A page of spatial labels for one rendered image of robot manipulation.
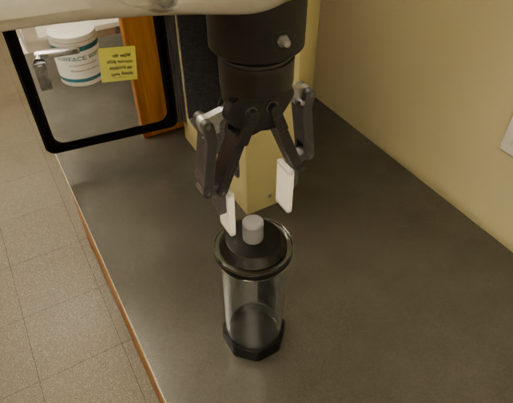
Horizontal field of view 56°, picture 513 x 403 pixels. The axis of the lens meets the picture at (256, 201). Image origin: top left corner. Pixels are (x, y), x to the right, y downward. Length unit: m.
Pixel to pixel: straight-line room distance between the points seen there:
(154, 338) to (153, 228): 0.26
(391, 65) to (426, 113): 0.14
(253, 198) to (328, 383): 0.40
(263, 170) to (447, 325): 0.44
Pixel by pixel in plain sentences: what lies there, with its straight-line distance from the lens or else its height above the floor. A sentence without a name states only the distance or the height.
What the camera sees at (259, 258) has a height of 1.18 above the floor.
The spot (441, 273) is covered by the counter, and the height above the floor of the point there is 0.94.
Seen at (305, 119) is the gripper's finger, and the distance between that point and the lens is 0.55.
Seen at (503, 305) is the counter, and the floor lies 0.94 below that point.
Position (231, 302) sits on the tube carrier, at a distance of 0.70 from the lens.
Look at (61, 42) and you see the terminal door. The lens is 1.06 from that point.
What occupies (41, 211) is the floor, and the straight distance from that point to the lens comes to 2.59.
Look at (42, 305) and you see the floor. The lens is 2.19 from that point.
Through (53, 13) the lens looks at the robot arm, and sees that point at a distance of 0.32.
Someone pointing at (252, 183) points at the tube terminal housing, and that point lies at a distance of 0.96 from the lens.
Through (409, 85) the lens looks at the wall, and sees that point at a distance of 1.15.
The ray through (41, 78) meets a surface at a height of 1.18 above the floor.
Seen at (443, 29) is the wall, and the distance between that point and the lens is 1.06.
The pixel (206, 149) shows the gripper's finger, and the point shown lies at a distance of 0.50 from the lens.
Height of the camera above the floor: 1.65
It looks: 43 degrees down
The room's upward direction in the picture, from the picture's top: straight up
